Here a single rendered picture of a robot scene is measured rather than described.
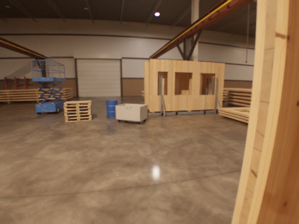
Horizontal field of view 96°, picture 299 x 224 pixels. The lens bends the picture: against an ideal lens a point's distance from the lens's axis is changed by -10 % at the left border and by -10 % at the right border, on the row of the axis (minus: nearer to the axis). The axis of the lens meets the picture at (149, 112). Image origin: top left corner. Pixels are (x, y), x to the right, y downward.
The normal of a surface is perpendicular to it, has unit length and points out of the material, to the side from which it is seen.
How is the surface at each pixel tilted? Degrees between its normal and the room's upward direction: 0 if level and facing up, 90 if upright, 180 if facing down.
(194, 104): 90
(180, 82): 90
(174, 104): 90
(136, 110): 90
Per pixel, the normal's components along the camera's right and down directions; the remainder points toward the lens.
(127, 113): -0.36, 0.16
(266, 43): -0.97, 0.04
